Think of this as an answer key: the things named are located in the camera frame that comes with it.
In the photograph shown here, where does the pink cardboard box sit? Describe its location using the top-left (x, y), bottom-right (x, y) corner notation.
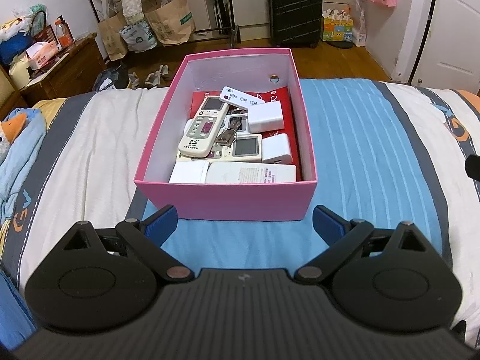
top-left (134, 48), bottom-right (317, 221)

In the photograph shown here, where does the striped bed sheet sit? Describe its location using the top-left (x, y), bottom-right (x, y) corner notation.
top-left (1, 79), bottom-right (479, 346)

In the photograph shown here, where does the white door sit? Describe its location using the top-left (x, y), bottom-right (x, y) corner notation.
top-left (391, 0), bottom-right (479, 94)

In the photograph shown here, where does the white flat box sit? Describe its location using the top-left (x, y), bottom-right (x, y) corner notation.
top-left (169, 161), bottom-right (296, 185)

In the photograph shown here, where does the blue plush toy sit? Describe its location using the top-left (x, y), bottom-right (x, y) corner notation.
top-left (1, 108), bottom-right (47, 224)

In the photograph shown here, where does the cream remote with purple button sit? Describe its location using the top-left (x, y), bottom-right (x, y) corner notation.
top-left (178, 96), bottom-right (230, 158)

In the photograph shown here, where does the white power adapter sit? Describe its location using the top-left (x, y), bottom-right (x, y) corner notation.
top-left (261, 133), bottom-right (293, 164)
top-left (247, 101), bottom-right (285, 133)

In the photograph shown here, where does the white air conditioner remote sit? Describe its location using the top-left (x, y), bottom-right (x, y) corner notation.
top-left (220, 113), bottom-right (250, 136)

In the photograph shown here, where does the colourful gift bag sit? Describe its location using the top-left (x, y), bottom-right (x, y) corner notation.
top-left (321, 9), bottom-right (354, 42)

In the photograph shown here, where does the silver key bunch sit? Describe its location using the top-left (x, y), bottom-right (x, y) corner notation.
top-left (215, 119), bottom-right (242, 146)

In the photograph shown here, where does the beige remote with LCD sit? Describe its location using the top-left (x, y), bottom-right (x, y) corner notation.
top-left (176, 134), bottom-right (262, 163)

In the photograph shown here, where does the dark plastic parcel bag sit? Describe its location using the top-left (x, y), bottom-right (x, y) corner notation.
top-left (93, 66), bottom-right (130, 92)

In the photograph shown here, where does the pair of brown shoes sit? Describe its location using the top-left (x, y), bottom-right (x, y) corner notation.
top-left (144, 64), bottom-right (173, 88)

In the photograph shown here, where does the wooden dresser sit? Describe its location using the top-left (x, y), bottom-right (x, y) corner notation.
top-left (1, 33), bottom-right (107, 118)

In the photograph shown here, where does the tissue box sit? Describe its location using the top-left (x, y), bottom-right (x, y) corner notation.
top-left (26, 41), bottom-right (59, 70)

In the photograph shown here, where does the small white flat remote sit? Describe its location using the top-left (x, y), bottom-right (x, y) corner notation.
top-left (220, 86), bottom-right (264, 111)

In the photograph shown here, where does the black suitcase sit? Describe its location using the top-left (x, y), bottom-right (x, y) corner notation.
top-left (268, 0), bottom-right (323, 47)

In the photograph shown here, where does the white green plastic bag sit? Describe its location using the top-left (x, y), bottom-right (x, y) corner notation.
top-left (119, 19), bottom-right (158, 53)

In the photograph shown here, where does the large brown paper bag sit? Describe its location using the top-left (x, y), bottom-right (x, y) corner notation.
top-left (145, 0), bottom-right (196, 46)

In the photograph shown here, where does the black metal rack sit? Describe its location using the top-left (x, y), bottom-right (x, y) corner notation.
top-left (79, 0), bottom-right (242, 49)

